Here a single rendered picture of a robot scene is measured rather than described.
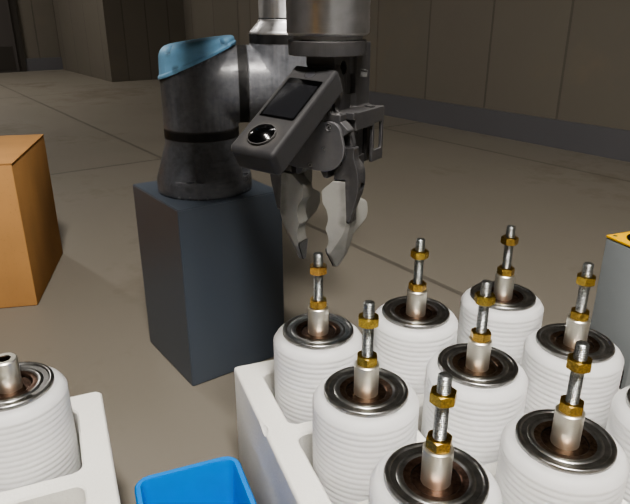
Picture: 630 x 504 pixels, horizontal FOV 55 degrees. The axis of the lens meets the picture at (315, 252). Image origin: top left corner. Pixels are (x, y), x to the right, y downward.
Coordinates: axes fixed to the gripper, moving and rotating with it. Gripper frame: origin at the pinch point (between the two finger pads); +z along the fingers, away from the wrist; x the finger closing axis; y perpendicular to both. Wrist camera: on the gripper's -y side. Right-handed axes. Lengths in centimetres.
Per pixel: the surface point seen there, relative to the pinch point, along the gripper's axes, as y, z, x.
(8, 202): 16, 12, 80
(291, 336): -2.1, 9.1, 1.5
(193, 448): 1.3, 34.4, 20.9
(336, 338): -0.1, 9.0, -2.7
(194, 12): 369, -20, 355
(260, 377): -1.1, 16.4, 6.6
